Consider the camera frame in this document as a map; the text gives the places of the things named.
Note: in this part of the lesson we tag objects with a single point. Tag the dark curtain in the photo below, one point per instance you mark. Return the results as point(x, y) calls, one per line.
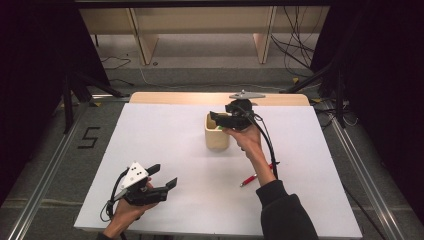
point(386, 83)
point(33, 83)

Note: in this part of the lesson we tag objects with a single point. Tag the black tripod stand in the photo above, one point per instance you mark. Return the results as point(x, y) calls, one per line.
point(83, 88)
point(333, 76)

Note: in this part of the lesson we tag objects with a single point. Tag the yellow tape piece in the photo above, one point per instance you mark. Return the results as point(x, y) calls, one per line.
point(97, 104)
point(295, 80)
point(316, 100)

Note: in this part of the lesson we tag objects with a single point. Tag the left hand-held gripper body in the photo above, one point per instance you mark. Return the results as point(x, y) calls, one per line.
point(135, 175)

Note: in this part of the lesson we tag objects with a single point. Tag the person's left hand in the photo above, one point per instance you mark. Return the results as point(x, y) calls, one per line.
point(125, 215)

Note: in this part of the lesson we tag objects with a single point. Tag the square wooden pen holder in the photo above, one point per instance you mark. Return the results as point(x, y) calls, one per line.
point(216, 138)

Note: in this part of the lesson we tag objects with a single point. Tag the aluminium floor rail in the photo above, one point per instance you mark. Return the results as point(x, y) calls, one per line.
point(46, 180)
point(363, 170)

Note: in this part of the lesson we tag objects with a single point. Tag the white table sheet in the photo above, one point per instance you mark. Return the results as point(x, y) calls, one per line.
point(186, 160)

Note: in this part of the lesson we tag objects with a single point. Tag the red pen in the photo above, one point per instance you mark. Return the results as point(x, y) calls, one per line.
point(248, 180)

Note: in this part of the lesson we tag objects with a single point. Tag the person's right hand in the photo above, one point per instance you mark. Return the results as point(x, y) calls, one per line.
point(248, 140)

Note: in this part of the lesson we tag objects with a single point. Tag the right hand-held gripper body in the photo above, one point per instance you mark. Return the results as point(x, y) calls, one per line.
point(240, 116)

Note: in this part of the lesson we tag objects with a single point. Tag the light wooden desk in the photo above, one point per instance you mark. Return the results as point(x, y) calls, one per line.
point(200, 20)

